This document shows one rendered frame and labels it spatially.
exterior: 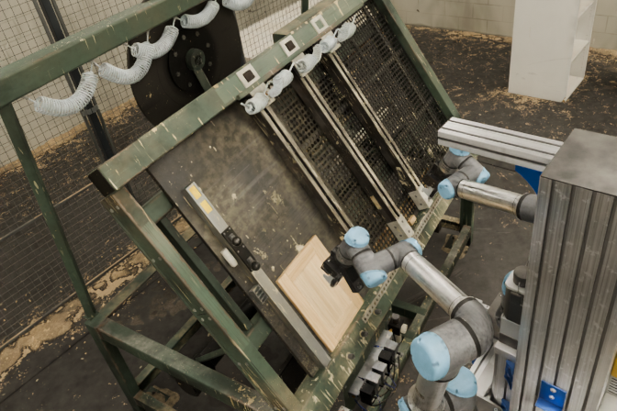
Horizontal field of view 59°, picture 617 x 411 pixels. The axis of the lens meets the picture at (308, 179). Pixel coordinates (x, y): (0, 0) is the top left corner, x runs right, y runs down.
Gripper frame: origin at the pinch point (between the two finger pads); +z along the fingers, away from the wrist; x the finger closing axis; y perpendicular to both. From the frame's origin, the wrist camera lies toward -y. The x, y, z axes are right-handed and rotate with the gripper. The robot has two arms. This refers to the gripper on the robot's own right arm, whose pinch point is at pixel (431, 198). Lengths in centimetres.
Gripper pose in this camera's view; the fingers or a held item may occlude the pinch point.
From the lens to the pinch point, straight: 247.6
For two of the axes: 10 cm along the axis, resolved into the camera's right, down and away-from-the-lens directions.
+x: -6.3, 5.2, -5.8
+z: -2.3, 5.9, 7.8
